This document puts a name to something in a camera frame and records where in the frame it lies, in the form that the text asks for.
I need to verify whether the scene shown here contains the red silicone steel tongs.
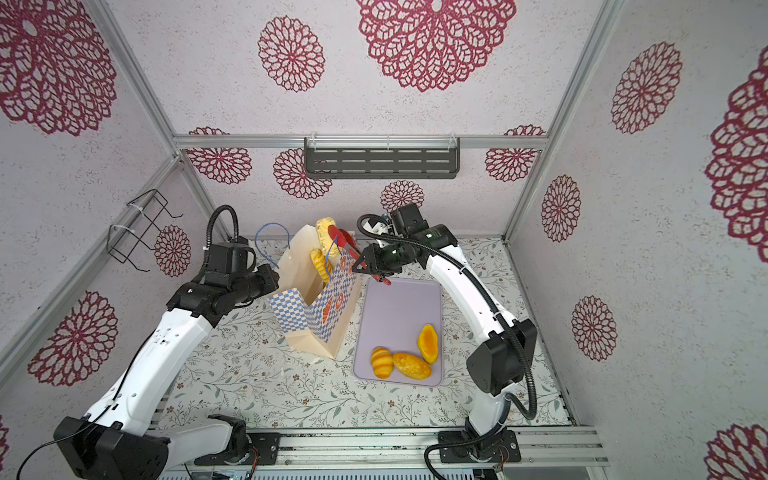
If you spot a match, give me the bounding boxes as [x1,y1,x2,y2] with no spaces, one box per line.
[329,226,391,286]

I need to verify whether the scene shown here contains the pale cream fake bun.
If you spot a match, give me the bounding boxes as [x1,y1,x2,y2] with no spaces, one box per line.
[316,217,340,258]

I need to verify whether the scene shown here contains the checkered paper bread bag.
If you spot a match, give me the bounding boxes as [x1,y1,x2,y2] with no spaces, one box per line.
[268,225,361,359]

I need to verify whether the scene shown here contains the small striped fake croissant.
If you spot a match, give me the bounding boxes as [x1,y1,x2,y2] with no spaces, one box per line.
[370,347,395,380]

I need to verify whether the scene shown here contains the yellow orange oval bread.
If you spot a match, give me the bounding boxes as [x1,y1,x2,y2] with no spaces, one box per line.
[417,324,440,364]

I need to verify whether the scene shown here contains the golden oval fake roll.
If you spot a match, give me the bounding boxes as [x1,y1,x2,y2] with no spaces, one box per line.
[392,352,432,381]

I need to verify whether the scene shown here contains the yellow braided fake bread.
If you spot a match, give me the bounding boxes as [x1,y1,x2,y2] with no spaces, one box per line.
[309,248,333,285]

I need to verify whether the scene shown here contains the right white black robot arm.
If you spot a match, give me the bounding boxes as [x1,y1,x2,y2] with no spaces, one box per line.
[353,203,538,443]

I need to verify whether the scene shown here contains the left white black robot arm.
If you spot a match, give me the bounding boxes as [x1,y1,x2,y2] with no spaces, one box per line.
[54,236,279,479]

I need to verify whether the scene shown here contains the lavender plastic tray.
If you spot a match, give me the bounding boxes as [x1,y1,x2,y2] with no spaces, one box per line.
[352,278,444,387]

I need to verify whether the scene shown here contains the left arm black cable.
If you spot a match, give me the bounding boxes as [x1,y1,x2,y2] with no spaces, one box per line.
[14,204,241,480]

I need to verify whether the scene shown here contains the grey metal wall shelf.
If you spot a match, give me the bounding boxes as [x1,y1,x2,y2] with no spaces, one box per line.
[303,137,461,180]

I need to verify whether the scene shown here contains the black wire wall rack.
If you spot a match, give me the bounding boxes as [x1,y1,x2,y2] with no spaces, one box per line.
[105,188,182,273]

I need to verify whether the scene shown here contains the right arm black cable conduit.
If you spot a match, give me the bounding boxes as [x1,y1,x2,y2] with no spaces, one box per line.
[356,213,539,480]

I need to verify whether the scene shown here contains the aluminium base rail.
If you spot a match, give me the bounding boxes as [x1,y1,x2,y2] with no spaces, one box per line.
[107,426,610,475]

